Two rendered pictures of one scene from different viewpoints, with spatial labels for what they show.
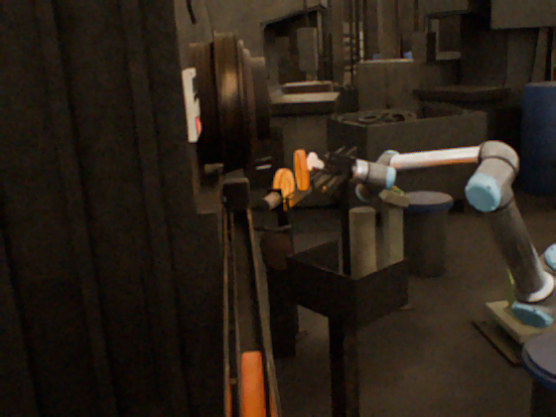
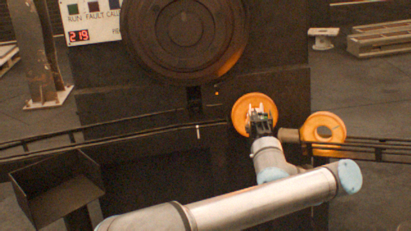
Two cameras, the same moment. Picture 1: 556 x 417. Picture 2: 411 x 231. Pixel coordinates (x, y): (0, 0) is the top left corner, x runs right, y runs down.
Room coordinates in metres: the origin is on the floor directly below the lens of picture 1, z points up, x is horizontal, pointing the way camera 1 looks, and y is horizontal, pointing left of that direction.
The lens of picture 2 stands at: (2.12, -1.48, 1.42)
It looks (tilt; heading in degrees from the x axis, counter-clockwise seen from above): 23 degrees down; 93
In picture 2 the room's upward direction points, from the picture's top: 6 degrees counter-clockwise
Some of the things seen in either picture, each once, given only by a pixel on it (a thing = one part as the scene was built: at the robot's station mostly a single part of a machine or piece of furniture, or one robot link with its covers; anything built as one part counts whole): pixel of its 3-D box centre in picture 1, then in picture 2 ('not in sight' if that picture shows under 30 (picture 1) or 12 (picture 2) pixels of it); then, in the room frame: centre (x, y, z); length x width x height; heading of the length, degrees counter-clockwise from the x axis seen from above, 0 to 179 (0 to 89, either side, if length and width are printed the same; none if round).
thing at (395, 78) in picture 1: (405, 113); not in sight; (6.20, -1.42, 0.55); 1.10 x 0.53 x 1.10; 24
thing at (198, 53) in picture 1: (207, 104); not in sight; (1.98, 0.21, 1.12); 0.47 x 0.10 x 0.47; 4
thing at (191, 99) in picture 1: (193, 102); (96, 18); (1.64, 0.21, 1.15); 0.26 x 0.02 x 0.18; 4
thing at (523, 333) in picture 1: (536, 318); not in sight; (2.25, -1.08, 0.10); 0.32 x 0.32 x 0.04; 5
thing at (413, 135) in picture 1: (399, 159); not in sight; (4.52, -0.98, 0.39); 1.03 x 0.83 x 0.77; 109
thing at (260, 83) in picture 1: (260, 100); (185, 28); (1.99, 0.03, 1.11); 0.28 x 0.06 x 0.28; 4
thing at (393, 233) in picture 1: (393, 245); not in sight; (2.71, -0.56, 0.31); 0.24 x 0.16 x 0.62; 4
